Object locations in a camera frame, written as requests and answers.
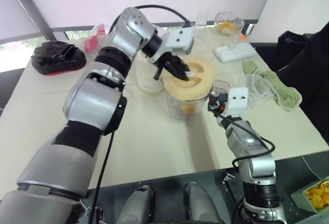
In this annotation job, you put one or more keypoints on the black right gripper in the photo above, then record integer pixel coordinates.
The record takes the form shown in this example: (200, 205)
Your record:
(218, 104)

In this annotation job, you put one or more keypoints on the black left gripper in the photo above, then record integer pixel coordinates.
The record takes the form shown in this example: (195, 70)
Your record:
(167, 60)

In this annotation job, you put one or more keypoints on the clear blender jar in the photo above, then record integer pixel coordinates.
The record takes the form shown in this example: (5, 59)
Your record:
(200, 105)

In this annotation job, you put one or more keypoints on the beige blender lid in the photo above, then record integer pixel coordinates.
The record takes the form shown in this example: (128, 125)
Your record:
(203, 80)

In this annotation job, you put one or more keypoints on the clear glass bowl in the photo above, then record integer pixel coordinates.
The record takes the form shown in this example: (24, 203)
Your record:
(254, 85)

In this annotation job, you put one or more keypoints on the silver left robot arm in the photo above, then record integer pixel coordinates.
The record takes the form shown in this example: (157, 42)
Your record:
(92, 100)

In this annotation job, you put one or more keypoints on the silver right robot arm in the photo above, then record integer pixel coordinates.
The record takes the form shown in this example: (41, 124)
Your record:
(252, 152)

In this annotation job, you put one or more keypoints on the cream blender base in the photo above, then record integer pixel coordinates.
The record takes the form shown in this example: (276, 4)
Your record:
(147, 80)

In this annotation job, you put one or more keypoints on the white power strip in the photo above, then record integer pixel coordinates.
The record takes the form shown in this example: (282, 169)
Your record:
(235, 52)

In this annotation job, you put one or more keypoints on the green towel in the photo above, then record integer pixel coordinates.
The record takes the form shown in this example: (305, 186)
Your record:
(282, 90)

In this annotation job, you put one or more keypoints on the glass bowl with foil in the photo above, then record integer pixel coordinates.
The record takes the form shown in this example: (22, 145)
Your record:
(230, 18)

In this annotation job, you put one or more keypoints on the white and black adapter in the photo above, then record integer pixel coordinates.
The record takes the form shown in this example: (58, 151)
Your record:
(251, 28)

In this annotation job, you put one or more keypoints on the plastic bag with red pack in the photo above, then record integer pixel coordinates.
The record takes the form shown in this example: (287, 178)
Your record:
(95, 39)

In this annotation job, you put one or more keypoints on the person black clothing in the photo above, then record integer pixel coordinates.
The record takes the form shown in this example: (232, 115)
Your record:
(308, 80)

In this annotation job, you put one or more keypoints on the grey rounded shape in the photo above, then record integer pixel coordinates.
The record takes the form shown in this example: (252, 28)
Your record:
(138, 203)
(196, 201)

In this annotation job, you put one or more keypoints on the green waste bin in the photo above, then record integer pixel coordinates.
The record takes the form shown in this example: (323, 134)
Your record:
(299, 198)

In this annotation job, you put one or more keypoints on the black leather bag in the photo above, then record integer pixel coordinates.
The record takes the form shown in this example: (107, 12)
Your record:
(56, 59)

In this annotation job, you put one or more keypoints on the orange peels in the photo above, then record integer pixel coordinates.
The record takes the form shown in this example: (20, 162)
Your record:
(318, 195)

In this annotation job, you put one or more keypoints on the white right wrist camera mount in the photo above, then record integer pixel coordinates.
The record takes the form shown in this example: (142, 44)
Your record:
(239, 100)

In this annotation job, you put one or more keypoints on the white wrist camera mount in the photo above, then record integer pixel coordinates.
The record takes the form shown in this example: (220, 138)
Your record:
(239, 100)
(180, 37)

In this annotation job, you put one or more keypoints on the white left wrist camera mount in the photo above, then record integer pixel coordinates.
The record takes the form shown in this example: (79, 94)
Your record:
(180, 37)

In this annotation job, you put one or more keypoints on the black metal table bracket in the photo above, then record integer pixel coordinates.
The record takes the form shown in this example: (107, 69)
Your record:
(93, 212)
(232, 190)

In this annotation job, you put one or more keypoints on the dark window frame bar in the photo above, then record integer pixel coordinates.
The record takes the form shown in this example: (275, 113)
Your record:
(33, 8)

